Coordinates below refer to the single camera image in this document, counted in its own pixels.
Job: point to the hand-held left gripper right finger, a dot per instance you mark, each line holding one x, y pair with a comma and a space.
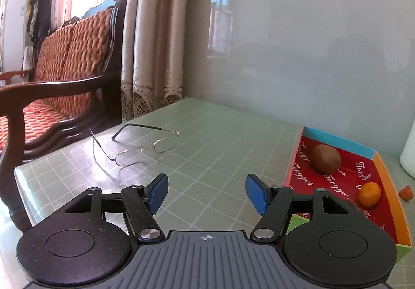
256, 193

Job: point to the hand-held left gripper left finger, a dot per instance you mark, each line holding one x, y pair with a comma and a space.
159, 192

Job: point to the brown kiwi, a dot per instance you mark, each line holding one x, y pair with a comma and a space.
326, 158

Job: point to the colourful cardboard box red inside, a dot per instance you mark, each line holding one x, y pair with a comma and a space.
340, 175

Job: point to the orange mandarin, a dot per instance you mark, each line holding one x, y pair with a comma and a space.
369, 194

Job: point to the dark wooden sofa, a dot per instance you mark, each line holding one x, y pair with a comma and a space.
64, 86

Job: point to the orange carrot piece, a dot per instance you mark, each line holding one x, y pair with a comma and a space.
406, 193

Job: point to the white thermos jug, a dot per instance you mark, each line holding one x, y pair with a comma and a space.
409, 152

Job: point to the beige lace curtain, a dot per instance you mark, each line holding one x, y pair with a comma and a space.
155, 32

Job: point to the orange quilted sofa cushion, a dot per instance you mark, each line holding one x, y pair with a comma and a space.
71, 55

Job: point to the dark hanging clothes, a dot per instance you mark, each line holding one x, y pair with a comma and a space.
39, 13

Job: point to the white refrigerator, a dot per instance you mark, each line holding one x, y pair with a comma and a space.
14, 29

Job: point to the metal frame eyeglasses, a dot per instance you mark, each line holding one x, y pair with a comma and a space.
129, 156

